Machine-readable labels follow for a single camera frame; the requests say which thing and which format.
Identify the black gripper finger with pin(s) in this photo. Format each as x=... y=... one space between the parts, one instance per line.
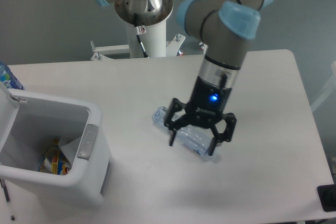
x=173 y=125
x=226 y=135

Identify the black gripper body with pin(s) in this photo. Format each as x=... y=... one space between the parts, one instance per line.
x=206 y=105

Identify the crushed clear plastic bottle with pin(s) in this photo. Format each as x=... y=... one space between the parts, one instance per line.
x=190 y=136

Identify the clear plastic parts bag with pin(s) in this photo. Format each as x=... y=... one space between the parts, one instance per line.
x=69 y=148

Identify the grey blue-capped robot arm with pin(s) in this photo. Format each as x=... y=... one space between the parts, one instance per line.
x=226 y=27

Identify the white plastic trash can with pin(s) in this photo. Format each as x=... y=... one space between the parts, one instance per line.
x=29 y=124

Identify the black clamp device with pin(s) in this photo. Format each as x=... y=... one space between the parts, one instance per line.
x=327 y=197

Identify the colourful snack wrapper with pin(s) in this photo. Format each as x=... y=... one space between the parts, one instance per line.
x=53 y=161

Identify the blue labelled water bottle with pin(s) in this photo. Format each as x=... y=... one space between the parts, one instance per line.
x=8 y=79

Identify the black and white pen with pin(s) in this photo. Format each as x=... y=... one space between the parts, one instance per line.
x=8 y=201

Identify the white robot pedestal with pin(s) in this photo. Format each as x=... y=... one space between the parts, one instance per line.
x=145 y=24

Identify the white metal frame leg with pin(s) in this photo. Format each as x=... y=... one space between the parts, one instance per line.
x=325 y=91

